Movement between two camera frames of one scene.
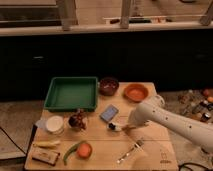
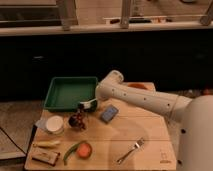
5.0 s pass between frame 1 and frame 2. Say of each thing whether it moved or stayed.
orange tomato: stayed
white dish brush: moved
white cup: stayed
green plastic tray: stayed
